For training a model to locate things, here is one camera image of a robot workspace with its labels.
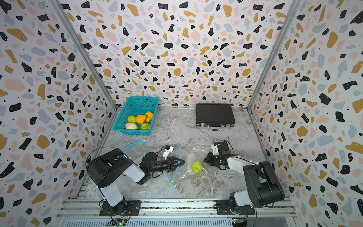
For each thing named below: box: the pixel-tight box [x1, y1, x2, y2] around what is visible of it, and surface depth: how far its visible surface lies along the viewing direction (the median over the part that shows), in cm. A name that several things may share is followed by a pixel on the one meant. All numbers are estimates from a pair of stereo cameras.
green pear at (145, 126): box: [140, 122, 151, 131], surface depth 103 cm
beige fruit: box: [125, 122, 138, 130], surface depth 105 cm
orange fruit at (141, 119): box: [136, 114, 148, 125], surface depth 108 cm
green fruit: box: [191, 160, 204, 175], surface depth 85 cm
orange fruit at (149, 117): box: [145, 111, 154, 123], surface depth 112 cm
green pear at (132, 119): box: [127, 115, 137, 123], surface depth 108 cm
